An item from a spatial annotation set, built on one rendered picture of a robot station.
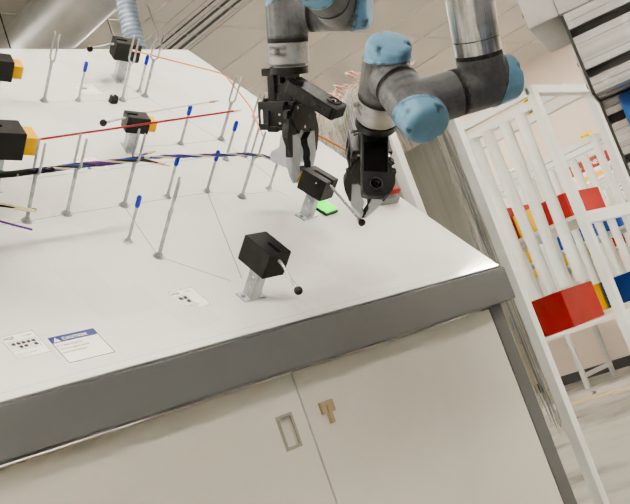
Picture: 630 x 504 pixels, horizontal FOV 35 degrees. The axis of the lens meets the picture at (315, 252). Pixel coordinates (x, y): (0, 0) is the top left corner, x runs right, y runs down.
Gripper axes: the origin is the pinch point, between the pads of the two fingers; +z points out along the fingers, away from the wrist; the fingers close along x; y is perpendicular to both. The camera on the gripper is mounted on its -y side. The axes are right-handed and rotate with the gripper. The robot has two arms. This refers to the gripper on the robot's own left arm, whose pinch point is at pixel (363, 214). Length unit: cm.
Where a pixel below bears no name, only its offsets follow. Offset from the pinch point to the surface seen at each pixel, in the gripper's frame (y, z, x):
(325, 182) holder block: 5.7, -2.8, 6.6
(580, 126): 651, 474, -375
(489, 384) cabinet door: -20.5, 24.1, -24.0
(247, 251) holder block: -22.3, -12.9, 22.8
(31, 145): -2, -17, 56
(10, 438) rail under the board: -60, -20, 53
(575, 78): 684, 438, -369
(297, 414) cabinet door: -40.6, 4.1, 15.4
